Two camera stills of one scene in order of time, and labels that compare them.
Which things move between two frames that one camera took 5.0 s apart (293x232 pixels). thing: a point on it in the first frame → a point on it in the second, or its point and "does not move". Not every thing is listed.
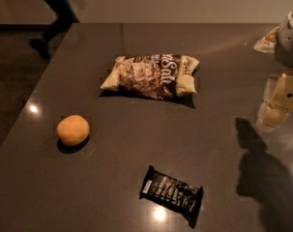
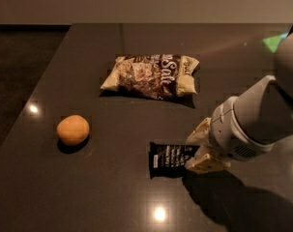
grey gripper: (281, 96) → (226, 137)
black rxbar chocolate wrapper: (176, 196) → (166, 159)
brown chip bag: (159, 76) does not move
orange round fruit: (73, 130) does not move
